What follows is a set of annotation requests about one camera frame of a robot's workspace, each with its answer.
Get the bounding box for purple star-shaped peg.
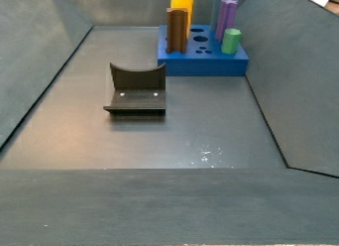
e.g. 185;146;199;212
215;0;239;41

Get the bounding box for light blue rectangular peg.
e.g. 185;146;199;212
211;0;223;31

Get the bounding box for blue peg board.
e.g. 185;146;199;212
157;25;249;76

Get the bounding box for black curved holder stand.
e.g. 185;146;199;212
103;64;165;113

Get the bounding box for green hexagonal peg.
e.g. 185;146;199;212
221;29;241;55

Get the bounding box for brown arch-shaped peg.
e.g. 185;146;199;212
165;8;188;54

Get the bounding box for yellow double-square peg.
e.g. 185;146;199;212
171;0;195;28

